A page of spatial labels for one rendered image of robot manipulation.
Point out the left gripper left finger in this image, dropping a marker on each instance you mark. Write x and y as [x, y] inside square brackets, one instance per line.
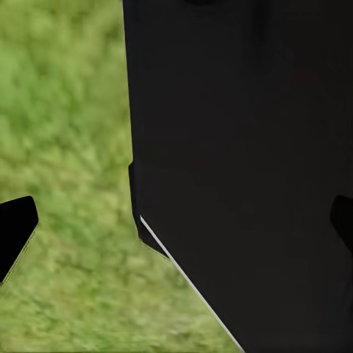
[18, 218]

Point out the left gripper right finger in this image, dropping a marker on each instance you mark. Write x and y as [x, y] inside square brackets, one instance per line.
[341, 219]

